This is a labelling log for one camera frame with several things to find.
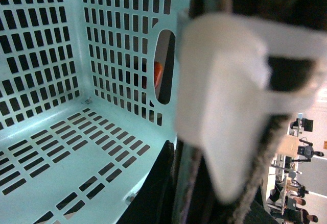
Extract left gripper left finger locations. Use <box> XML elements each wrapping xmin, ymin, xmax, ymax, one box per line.
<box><xmin>117</xmin><ymin>140</ymin><xmax>175</xmax><ymax>223</ymax></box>

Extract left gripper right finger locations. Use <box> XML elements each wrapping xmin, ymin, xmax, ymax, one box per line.
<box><xmin>176</xmin><ymin>115</ymin><xmax>291</xmax><ymax>223</ymax></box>

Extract red apple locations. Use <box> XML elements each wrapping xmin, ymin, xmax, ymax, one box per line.
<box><xmin>142</xmin><ymin>61</ymin><xmax>164</xmax><ymax>98</ymax></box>

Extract light blue plastic basket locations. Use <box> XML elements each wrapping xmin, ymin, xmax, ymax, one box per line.
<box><xmin>1</xmin><ymin>0</ymin><xmax>189</xmax><ymax>223</ymax></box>

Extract seated person in background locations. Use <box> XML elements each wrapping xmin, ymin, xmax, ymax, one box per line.
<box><xmin>282</xmin><ymin>207</ymin><xmax>319</xmax><ymax>224</ymax></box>

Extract background robot on stand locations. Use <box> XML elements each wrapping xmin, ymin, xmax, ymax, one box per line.
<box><xmin>291</xmin><ymin>139</ymin><xmax>324</xmax><ymax>162</ymax></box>

